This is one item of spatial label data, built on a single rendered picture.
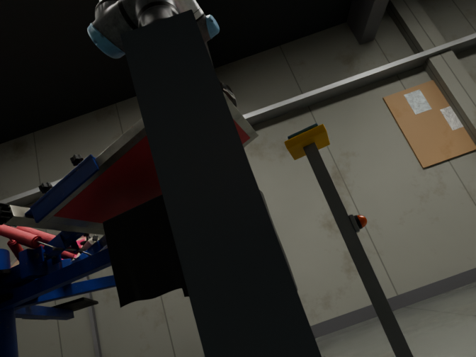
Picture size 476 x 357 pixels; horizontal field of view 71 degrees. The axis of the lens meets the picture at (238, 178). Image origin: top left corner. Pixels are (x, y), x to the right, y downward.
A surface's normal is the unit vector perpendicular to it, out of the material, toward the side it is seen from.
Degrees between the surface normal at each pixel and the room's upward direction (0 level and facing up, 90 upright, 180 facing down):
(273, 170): 90
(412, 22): 90
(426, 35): 90
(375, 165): 90
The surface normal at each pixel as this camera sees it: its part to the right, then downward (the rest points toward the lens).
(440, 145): -0.11, -0.32
